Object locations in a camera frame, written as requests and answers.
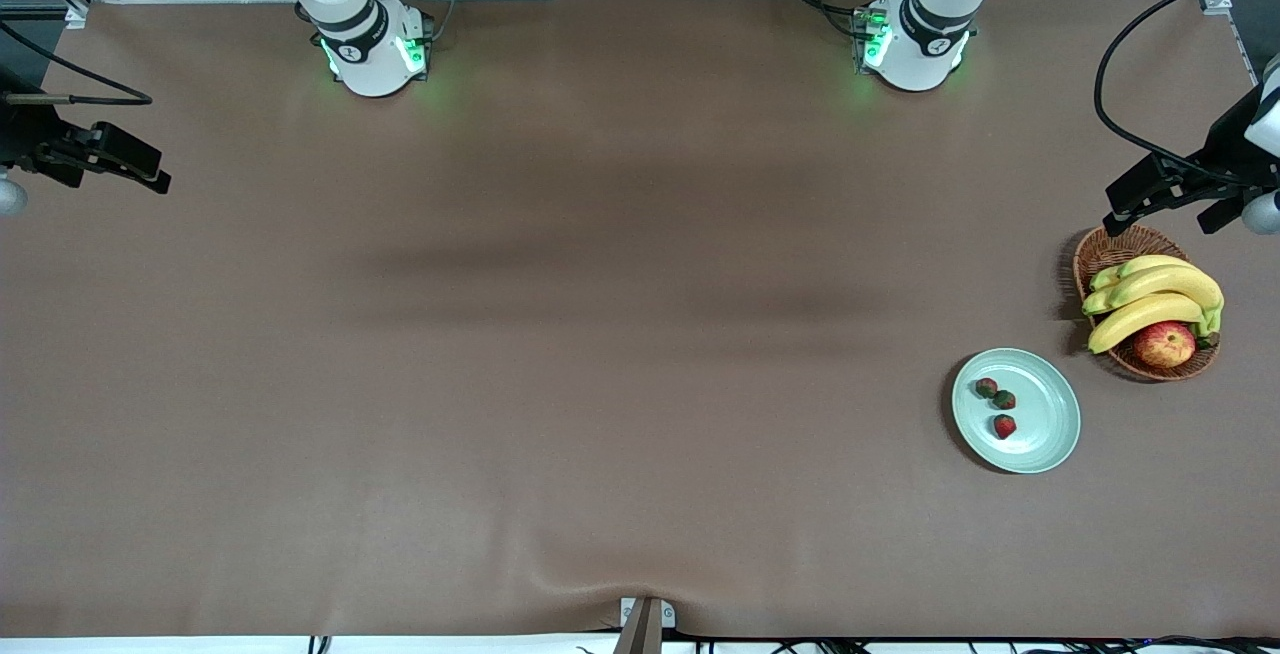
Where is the mint green round plate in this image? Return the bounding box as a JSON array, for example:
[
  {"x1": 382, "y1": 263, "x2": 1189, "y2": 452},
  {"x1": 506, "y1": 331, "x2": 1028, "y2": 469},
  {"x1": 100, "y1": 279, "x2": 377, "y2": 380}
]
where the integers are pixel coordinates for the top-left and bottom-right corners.
[{"x1": 951, "y1": 348, "x2": 1082, "y2": 475}]

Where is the brown wicker basket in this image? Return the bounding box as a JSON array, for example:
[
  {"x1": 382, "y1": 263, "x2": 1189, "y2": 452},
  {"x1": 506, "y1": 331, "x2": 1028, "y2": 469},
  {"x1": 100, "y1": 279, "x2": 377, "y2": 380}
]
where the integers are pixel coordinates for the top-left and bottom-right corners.
[{"x1": 1073, "y1": 223, "x2": 1222, "y2": 382}]

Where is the green-tipped yellow banana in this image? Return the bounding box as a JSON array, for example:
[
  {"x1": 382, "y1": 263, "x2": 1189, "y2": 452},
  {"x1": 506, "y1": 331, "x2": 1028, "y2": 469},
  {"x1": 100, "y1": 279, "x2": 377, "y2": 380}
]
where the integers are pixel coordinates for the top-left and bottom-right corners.
[
  {"x1": 1082, "y1": 264, "x2": 1225, "y2": 316},
  {"x1": 1090, "y1": 254, "x2": 1193, "y2": 292}
]

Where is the red yellow apple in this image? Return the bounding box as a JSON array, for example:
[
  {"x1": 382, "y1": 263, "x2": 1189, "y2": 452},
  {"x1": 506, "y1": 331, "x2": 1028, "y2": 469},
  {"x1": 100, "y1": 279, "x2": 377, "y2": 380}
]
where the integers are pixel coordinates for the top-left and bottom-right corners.
[{"x1": 1133, "y1": 321, "x2": 1198, "y2": 369}]

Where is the brown table cover mat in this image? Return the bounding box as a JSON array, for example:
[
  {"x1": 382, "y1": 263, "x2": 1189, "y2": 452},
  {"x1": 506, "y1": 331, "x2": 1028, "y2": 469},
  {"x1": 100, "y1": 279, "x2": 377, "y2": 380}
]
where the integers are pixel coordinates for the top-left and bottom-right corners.
[{"x1": 0, "y1": 0, "x2": 1280, "y2": 640}]

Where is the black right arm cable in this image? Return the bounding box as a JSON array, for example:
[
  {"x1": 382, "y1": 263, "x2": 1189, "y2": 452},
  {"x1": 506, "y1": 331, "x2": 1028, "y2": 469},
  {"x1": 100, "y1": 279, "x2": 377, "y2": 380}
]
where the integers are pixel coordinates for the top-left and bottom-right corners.
[{"x1": 0, "y1": 22, "x2": 154, "y2": 107}]

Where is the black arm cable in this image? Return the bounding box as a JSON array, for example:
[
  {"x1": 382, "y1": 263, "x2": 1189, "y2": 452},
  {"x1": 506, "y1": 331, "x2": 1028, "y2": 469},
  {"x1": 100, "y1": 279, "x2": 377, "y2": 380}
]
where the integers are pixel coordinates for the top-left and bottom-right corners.
[
  {"x1": 0, "y1": 22, "x2": 154, "y2": 107},
  {"x1": 1093, "y1": 0, "x2": 1280, "y2": 185}
]

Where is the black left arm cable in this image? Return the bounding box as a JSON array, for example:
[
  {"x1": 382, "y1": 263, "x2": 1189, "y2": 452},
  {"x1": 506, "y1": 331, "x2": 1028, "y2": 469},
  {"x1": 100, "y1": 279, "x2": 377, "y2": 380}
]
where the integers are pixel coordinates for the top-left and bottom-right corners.
[{"x1": 1093, "y1": 0, "x2": 1280, "y2": 185}]

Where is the grey metal table bracket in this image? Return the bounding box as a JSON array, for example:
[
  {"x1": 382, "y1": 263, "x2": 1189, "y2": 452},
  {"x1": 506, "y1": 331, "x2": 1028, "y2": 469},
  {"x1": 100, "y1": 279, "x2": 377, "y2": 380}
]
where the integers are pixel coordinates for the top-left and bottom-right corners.
[{"x1": 618, "y1": 596, "x2": 677, "y2": 654}]

